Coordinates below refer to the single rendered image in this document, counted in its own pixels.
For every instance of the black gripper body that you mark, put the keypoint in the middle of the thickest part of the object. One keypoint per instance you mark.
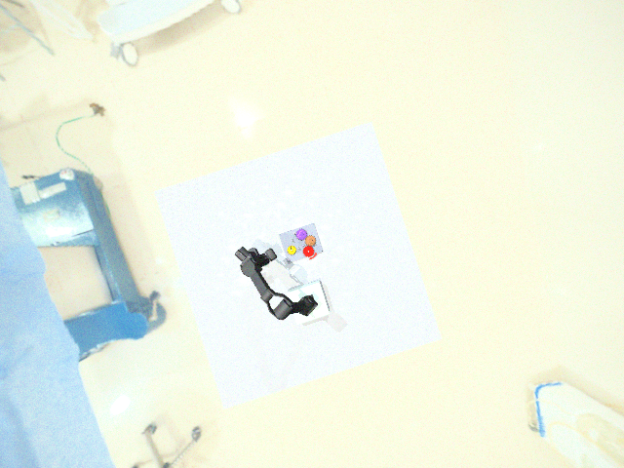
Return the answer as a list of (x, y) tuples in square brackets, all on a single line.
[(270, 254)]

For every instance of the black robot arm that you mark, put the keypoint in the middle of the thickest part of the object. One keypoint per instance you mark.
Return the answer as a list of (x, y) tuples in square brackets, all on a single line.
[(251, 267)]

